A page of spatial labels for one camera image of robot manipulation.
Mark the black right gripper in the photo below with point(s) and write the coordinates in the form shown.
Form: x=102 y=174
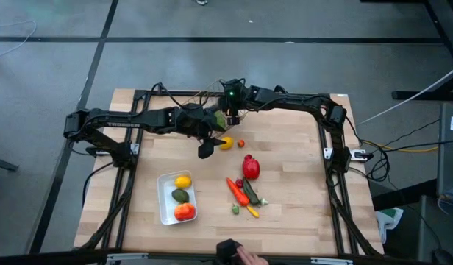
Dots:
x=241 y=99

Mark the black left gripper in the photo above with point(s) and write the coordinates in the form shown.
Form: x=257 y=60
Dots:
x=193 y=121

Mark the yellow lemon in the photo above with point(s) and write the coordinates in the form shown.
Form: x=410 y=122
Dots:
x=182 y=182
x=227 y=143

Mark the small orange tomato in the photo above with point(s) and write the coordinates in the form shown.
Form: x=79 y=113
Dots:
x=241 y=143

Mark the red bell pepper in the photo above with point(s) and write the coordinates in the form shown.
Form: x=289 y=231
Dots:
x=251 y=168

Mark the small red vegetable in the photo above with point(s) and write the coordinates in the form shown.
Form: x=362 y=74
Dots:
x=239 y=183

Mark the orange carrot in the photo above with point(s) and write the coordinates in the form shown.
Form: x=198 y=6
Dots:
x=238 y=193

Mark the dark green avocado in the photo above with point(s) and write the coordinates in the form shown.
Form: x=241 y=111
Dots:
x=180 y=196

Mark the small green bell pepper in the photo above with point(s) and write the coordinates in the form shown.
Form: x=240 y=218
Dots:
x=235 y=210

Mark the small white green vegetable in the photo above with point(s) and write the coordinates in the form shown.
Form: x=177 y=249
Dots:
x=263 y=201

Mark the orange red peach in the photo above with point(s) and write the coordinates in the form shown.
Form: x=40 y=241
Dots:
x=184 y=212

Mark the yellow chili pepper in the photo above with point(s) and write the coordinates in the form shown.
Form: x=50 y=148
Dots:
x=253 y=212

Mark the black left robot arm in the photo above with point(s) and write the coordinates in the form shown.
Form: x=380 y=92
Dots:
x=138 y=121

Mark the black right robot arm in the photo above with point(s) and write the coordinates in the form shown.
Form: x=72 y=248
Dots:
x=296 y=101

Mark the white plastic tray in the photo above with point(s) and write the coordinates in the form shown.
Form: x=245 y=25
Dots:
x=165 y=206

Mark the silver mounting plate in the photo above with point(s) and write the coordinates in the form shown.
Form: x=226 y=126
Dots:
x=328 y=153
x=359 y=155
x=134 y=148

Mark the person's hand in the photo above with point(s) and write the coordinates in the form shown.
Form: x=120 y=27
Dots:
x=250 y=257

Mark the silver aluminium bar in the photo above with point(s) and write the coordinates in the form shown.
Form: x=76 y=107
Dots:
x=331 y=261
x=127 y=257

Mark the black metal bar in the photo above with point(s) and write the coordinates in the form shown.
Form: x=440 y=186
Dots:
x=403 y=195

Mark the white green bag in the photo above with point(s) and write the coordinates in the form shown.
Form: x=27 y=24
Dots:
x=390 y=221

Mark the black metal stand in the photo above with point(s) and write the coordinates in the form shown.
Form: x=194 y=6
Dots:
x=425 y=95

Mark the black metal foot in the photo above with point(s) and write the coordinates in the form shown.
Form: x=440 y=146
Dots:
x=4 y=163

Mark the grey cabinet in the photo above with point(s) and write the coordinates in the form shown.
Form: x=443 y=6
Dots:
x=447 y=165

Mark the black aluminium table frame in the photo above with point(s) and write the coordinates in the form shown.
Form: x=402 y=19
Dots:
x=129 y=191

